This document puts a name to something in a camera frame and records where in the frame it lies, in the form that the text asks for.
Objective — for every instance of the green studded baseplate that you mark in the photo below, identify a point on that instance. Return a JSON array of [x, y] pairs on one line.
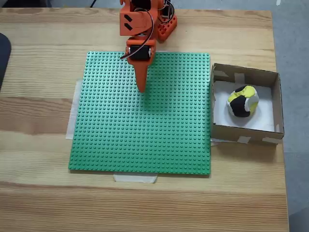
[[157, 133]]

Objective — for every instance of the masking tape strip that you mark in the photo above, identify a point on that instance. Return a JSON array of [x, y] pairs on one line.
[[135, 178], [71, 125]]

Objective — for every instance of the white paper sheet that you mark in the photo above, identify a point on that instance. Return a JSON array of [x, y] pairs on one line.
[[222, 116]]

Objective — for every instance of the black flat object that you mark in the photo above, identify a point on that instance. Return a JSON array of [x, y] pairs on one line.
[[3, 55]]

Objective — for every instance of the yellow black white soft ball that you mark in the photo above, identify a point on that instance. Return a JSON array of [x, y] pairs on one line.
[[241, 104]]

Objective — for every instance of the brown cardboard box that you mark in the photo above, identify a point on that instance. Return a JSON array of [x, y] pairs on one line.
[[246, 136]]

